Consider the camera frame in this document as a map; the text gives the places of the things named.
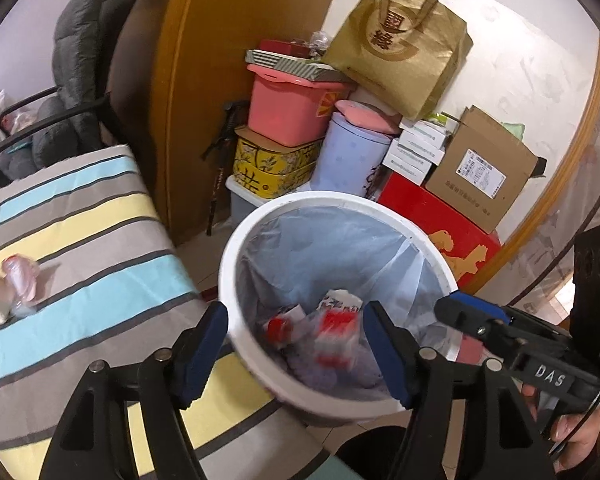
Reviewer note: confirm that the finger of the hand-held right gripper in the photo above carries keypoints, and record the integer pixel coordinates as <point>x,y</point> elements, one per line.
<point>460,312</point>
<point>485,305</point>

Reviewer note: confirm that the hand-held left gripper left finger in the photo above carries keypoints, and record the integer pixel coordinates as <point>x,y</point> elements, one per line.
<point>205,355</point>

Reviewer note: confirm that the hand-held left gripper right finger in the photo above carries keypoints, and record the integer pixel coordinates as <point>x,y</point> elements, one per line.
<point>382,355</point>

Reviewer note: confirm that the red white snack wrapper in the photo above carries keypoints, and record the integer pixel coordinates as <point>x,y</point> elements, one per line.
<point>337,330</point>
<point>282,327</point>

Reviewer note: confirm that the white round bin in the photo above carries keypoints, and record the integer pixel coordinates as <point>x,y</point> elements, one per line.
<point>232,300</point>

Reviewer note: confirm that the pink clear plastic wrapper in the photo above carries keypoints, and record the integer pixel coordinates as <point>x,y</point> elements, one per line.
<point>22,280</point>

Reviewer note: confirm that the person's right hand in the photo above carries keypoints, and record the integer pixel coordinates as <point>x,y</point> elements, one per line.
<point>575,430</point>

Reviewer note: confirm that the red gift box gold print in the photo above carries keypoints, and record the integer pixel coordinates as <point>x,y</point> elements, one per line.
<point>430,215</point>

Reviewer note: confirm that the pale blue bin liner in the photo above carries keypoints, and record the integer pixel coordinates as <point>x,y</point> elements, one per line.
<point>330,250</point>

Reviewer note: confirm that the brown cardboard box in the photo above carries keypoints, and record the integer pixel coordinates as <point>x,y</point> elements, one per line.
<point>485,170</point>

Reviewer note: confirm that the grey plastic box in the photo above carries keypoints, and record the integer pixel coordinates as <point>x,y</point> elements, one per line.
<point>242,205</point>

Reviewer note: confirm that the striped tablecloth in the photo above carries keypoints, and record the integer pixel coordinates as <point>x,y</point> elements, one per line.
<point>95,240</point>

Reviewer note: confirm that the stack of white small boxes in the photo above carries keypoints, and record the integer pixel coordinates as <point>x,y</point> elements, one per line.
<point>415,152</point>

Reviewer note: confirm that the lavender bucket with pink lid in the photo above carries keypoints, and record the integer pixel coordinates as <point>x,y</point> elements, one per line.
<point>345,160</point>

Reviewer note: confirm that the black folded umbrella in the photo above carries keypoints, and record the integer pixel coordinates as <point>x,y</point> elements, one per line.
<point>222,160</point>

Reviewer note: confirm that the yellow patterned box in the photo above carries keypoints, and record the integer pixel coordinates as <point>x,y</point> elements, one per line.
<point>270,167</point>

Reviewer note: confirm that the pink plastic storage box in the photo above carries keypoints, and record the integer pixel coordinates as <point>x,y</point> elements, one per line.
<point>285,110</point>

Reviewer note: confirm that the gold paper bag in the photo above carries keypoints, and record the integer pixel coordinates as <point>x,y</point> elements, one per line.
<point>400,50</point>

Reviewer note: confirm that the wooden wardrobe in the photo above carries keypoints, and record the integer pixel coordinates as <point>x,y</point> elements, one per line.
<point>205,60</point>

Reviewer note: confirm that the striped flat box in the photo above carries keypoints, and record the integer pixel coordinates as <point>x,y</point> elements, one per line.
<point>290,67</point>

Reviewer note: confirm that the black office chair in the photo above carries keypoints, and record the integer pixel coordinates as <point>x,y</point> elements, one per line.
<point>125,60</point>

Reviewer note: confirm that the dark red box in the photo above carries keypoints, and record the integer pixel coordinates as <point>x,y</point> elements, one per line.
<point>285,49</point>

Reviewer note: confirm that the grey chair cushion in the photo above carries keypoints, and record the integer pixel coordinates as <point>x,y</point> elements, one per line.
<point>75,60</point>

